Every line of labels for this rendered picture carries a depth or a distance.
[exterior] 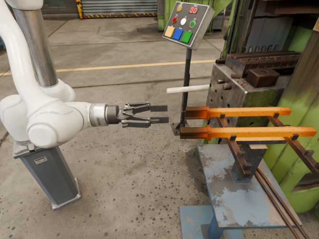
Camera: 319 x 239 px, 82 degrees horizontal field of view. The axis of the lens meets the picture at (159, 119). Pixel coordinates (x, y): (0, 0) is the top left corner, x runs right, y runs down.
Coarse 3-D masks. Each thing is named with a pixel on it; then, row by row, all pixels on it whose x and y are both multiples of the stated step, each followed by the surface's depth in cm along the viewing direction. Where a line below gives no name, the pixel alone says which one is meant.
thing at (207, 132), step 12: (180, 132) 61; (192, 132) 60; (204, 132) 61; (216, 132) 61; (228, 132) 61; (240, 132) 61; (252, 132) 61; (264, 132) 61; (276, 132) 61; (288, 132) 61; (300, 132) 61; (312, 132) 62
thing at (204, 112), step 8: (192, 112) 71; (200, 112) 71; (208, 112) 69; (216, 112) 70; (224, 112) 70; (232, 112) 71; (240, 112) 71; (248, 112) 71; (256, 112) 71; (264, 112) 71; (272, 112) 71; (280, 112) 71; (288, 112) 72
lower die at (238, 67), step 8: (232, 56) 105; (272, 56) 101; (296, 56) 103; (232, 64) 106; (240, 64) 99; (248, 64) 95; (256, 64) 96; (264, 64) 97; (272, 64) 98; (280, 64) 99; (240, 72) 100; (280, 72) 102; (288, 72) 103
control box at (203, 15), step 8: (176, 8) 141; (184, 8) 135; (192, 8) 130; (200, 8) 125; (208, 8) 121; (176, 16) 140; (184, 16) 135; (192, 16) 129; (200, 16) 124; (208, 16) 124; (168, 24) 146; (176, 24) 140; (184, 24) 134; (200, 24) 124; (208, 24) 128; (184, 32) 133; (192, 32) 128; (200, 32) 127; (168, 40) 154; (176, 40) 138; (192, 40) 128; (200, 40) 131; (192, 48) 131
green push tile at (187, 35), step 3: (186, 33) 131; (189, 33) 129; (192, 33) 128; (183, 36) 133; (186, 36) 131; (189, 36) 129; (183, 39) 132; (186, 39) 131; (189, 39) 129; (186, 42) 130
